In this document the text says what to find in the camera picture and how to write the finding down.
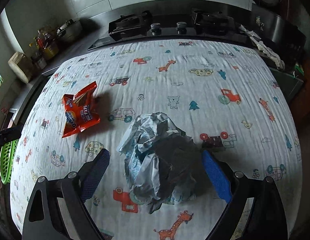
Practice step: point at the silver white wrapper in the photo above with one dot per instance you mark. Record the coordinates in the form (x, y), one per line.
(159, 161)

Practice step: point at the round wooden chopping block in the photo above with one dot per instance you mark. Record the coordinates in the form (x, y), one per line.
(21, 66)

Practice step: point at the green plastic basket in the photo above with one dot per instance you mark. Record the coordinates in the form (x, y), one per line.
(6, 161)

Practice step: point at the black gas stove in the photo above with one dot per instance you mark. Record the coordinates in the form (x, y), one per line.
(197, 25)

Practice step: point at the orange Ovaltine snack packet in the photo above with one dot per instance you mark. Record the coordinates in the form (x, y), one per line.
(80, 111)

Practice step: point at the small white jar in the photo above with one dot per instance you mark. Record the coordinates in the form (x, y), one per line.
(39, 61)

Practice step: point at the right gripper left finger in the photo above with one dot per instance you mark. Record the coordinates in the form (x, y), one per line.
(53, 203)

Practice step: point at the patterned white tablecloth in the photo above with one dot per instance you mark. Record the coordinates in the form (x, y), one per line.
(223, 96)

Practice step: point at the black rice cooker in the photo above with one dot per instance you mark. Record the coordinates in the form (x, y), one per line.
(274, 24)

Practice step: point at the steel pressure cooker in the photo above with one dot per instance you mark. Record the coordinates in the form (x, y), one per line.
(69, 31)

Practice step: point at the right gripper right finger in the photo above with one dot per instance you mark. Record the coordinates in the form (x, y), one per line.
(266, 219)

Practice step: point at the oil bottle with yellow label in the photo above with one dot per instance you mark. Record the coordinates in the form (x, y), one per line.
(46, 44)

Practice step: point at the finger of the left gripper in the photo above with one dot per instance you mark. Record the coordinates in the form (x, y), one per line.
(9, 135)

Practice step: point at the white rag on counter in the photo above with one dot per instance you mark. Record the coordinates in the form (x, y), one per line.
(257, 41)

